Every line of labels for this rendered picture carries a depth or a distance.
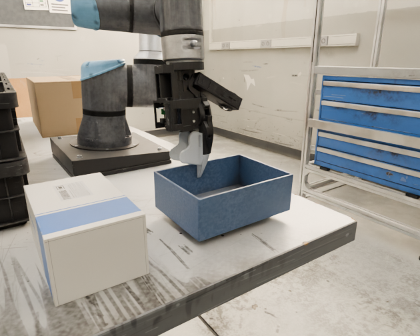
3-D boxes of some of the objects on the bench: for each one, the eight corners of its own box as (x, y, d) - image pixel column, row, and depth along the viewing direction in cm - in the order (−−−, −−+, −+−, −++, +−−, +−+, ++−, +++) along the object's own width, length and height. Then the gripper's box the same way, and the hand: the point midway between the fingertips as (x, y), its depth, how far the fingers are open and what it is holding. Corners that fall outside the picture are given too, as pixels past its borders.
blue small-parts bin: (238, 184, 74) (239, 153, 71) (291, 209, 62) (294, 173, 60) (155, 207, 63) (153, 171, 60) (199, 242, 51) (199, 199, 49)
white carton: (149, 273, 46) (145, 213, 44) (55, 307, 40) (43, 240, 37) (105, 218, 62) (100, 172, 59) (32, 236, 56) (23, 185, 53)
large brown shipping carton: (123, 129, 139) (119, 79, 133) (42, 138, 124) (33, 82, 118) (99, 116, 172) (95, 75, 166) (33, 121, 157) (25, 77, 151)
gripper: (147, 65, 62) (157, 178, 67) (170, 61, 54) (179, 189, 59) (188, 65, 66) (195, 170, 71) (215, 61, 58) (220, 179, 63)
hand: (200, 169), depth 66 cm, fingers closed, pressing on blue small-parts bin
